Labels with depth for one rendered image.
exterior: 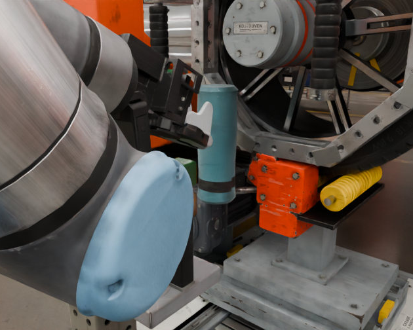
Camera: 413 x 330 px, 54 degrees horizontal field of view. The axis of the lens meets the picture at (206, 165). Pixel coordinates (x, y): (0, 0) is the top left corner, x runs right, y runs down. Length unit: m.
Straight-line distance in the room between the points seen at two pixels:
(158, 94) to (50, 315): 1.10
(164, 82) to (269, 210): 0.58
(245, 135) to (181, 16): 0.77
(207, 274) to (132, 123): 0.37
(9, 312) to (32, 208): 1.35
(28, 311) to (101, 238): 1.32
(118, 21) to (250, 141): 0.47
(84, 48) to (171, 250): 0.19
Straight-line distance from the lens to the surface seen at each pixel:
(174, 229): 0.23
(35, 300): 1.54
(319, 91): 0.61
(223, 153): 0.88
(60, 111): 0.16
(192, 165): 0.60
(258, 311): 1.16
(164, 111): 0.44
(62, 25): 0.34
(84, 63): 0.35
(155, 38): 0.81
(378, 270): 1.25
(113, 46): 0.38
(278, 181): 0.93
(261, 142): 0.95
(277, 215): 0.96
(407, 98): 0.81
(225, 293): 1.21
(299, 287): 1.12
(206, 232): 1.18
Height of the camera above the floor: 0.83
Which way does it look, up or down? 17 degrees down
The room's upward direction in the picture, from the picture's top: straight up
